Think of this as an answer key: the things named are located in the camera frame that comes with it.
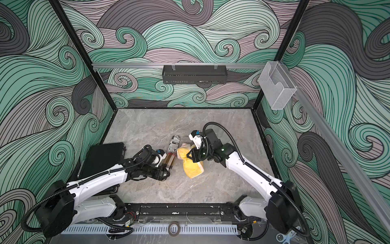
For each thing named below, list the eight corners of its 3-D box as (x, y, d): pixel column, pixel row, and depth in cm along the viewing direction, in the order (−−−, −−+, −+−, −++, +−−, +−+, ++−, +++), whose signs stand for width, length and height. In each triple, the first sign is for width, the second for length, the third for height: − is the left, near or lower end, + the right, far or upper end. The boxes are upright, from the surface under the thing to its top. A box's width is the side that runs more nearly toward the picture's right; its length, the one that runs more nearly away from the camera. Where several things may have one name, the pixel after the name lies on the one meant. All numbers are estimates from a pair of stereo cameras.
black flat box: (84, 180, 86) (78, 176, 81) (88, 152, 98) (83, 147, 93) (125, 169, 90) (122, 164, 86) (125, 143, 102) (122, 138, 97)
